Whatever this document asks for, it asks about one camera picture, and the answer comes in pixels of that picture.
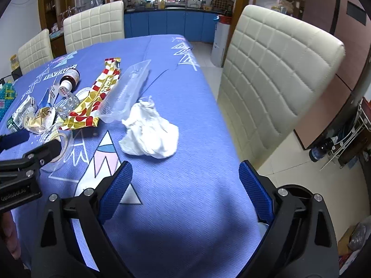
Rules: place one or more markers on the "crumpled white wrapper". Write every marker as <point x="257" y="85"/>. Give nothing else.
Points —
<point x="24" y="107"/>

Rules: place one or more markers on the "cream quilted chair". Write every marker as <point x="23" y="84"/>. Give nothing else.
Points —
<point x="92" y="26"/>
<point x="34" y="50"/>
<point x="275" y="87"/>

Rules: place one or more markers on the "yellow bottle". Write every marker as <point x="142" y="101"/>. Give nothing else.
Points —
<point x="14" y="63"/>

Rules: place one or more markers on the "wooden glass cabinet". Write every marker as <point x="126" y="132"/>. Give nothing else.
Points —
<point x="46" y="11"/>

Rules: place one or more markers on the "silver capsule blister pack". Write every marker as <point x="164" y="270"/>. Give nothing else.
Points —
<point x="68" y="104"/>

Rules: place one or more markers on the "white round lid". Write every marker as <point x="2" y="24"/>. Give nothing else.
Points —
<point x="82" y="92"/>

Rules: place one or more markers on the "pink refrigerator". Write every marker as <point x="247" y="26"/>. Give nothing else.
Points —
<point x="327" y="40"/>

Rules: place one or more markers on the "clear tape roll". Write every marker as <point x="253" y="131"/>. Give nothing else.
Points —
<point x="68" y="144"/>

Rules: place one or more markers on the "blue printed tablecloth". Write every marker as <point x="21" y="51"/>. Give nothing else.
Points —
<point x="179" y="92"/>

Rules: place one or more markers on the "crumpled gold wrapper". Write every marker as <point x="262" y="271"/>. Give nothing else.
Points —
<point x="39" y="120"/>

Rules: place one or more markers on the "white water dispenser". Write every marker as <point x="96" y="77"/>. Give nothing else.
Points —
<point x="219" y="42"/>

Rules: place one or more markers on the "small white medicine box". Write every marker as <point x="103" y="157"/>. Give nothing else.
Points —
<point x="53" y="92"/>

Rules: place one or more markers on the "red and gold snack wrapper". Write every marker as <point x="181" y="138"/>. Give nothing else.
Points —
<point x="92" y="100"/>

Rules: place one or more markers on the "small green box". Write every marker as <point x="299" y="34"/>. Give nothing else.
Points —
<point x="12" y="125"/>

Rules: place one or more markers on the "colourful bead mat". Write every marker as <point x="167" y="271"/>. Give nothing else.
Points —
<point x="5" y="95"/>

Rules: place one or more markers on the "brown medicine bottle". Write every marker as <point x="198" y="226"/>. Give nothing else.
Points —
<point x="71" y="78"/>

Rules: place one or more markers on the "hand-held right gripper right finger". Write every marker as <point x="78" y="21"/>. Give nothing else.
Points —
<point x="255" y="191"/>

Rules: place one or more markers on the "clear plastic bag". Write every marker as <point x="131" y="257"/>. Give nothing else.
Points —
<point x="359" y="236"/>

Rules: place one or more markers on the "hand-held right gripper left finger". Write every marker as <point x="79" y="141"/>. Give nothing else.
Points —
<point x="116" y="186"/>

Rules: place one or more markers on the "white tissue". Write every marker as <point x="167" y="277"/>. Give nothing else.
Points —
<point x="147" y="133"/>

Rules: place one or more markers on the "dark bottle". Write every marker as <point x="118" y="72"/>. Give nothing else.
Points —
<point x="318" y="150"/>

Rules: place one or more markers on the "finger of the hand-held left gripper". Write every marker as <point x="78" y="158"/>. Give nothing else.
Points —
<point x="43" y="153"/>
<point x="13" y="140"/>

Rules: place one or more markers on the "blue kitchen cabinets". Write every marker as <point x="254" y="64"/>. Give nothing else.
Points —
<point x="168" y="24"/>

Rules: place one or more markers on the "clear plastic tray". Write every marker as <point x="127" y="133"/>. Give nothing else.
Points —
<point x="124" y="92"/>

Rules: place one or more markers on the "person's left hand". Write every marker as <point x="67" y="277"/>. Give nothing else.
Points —
<point x="8" y="233"/>

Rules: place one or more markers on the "black box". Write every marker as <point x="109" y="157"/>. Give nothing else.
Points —
<point x="13" y="76"/>

